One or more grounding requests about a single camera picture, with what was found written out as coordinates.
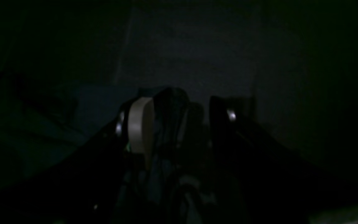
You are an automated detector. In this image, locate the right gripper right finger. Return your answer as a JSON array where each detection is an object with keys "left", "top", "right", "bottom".
[{"left": 210, "top": 96, "right": 279, "bottom": 175}]

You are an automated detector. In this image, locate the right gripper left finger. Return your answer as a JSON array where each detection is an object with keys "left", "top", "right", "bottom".
[{"left": 115, "top": 97, "right": 155, "bottom": 170}]

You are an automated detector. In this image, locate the dark grey t-shirt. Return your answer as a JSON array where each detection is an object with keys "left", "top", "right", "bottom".
[{"left": 0, "top": 73, "right": 190, "bottom": 224}]

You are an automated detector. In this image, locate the black table cloth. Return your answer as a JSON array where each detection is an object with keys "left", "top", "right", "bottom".
[{"left": 0, "top": 0, "right": 358, "bottom": 183}]

